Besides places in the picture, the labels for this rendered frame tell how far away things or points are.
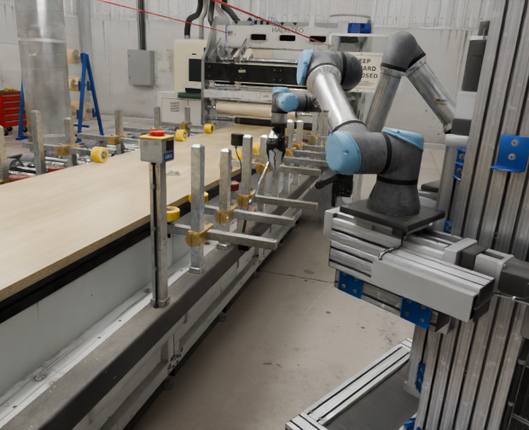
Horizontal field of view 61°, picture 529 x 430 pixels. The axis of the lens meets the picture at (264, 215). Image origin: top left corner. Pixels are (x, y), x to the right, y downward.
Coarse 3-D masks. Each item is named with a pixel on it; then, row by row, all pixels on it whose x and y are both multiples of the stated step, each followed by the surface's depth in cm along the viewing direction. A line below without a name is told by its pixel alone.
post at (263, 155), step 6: (264, 138) 219; (264, 144) 220; (264, 150) 221; (264, 156) 222; (264, 162) 222; (264, 174) 224; (264, 180) 225; (264, 186) 226; (258, 192) 228; (264, 192) 228; (258, 204) 230; (264, 204) 231; (258, 210) 231; (264, 210) 232
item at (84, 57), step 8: (80, 56) 772; (88, 56) 779; (88, 64) 783; (88, 72) 791; (80, 88) 779; (88, 88) 799; (80, 96) 780; (80, 104) 781; (96, 104) 818; (24, 112) 816; (80, 112) 782; (96, 112) 826; (80, 120) 783; (80, 128) 784; (24, 136) 816
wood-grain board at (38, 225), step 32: (224, 128) 406; (256, 128) 419; (128, 160) 248; (256, 160) 270; (0, 192) 177; (32, 192) 179; (64, 192) 182; (96, 192) 184; (128, 192) 186; (0, 224) 143; (32, 224) 144; (64, 224) 146; (96, 224) 147; (128, 224) 149; (0, 256) 120; (32, 256) 121; (64, 256) 122; (0, 288) 103
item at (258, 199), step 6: (234, 192) 210; (234, 198) 210; (258, 198) 206; (264, 198) 205; (270, 198) 204; (276, 198) 205; (282, 198) 205; (270, 204) 205; (276, 204) 204; (282, 204) 203; (288, 204) 202; (294, 204) 202; (300, 204) 201; (306, 204) 200; (312, 204) 199; (312, 210) 200
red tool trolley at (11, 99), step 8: (0, 96) 823; (8, 96) 841; (16, 96) 864; (0, 104) 827; (8, 104) 843; (16, 104) 865; (24, 104) 886; (0, 112) 831; (8, 112) 845; (16, 112) 868; (0, 120) 836; (8, 120) 848; (16, 120) 868; (24, 120) 891; (8, 128) 906; (24, 128) 900
